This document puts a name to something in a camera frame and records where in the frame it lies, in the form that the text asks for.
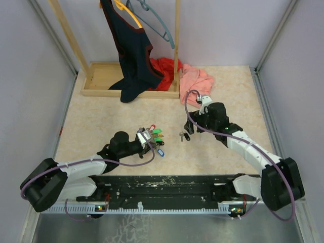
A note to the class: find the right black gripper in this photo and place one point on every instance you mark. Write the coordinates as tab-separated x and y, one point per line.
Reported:
197	117

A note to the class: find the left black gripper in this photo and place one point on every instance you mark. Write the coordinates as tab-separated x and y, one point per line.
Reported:
146	148

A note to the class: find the green key tag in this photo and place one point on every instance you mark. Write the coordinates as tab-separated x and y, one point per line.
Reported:
157	139
156	131

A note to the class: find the blue key tag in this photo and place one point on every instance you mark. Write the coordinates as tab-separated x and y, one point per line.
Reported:
160	152

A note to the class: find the red key tag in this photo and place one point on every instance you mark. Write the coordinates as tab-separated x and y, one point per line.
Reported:
152	127

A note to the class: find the black headed key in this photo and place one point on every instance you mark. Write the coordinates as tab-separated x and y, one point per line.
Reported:
184	136

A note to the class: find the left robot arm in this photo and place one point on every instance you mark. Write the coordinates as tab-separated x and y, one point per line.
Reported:
52	181

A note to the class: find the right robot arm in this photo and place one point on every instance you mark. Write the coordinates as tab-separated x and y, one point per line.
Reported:
279	181

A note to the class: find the pink cloth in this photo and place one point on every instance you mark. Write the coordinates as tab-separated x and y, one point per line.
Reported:
193	78

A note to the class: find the red cloth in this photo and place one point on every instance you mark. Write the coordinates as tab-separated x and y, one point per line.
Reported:
166	67

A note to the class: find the wooden clothes rack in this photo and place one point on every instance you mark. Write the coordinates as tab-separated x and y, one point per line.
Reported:
99	76

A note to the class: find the navy blue tank top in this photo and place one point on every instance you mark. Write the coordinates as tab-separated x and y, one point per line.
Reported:
134	48

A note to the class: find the yellow hanger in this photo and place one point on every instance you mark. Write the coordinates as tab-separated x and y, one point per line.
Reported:
122	7

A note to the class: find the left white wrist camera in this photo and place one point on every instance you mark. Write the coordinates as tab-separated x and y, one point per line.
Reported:
143	135

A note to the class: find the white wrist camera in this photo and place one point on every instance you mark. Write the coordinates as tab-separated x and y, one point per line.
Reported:
143	135
204	101

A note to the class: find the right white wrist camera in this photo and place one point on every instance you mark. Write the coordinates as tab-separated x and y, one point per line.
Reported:
204	101

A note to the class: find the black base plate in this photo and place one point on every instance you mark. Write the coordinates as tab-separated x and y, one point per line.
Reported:
168	192

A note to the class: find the white slotted cable duct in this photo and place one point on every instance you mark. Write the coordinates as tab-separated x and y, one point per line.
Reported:
98	209

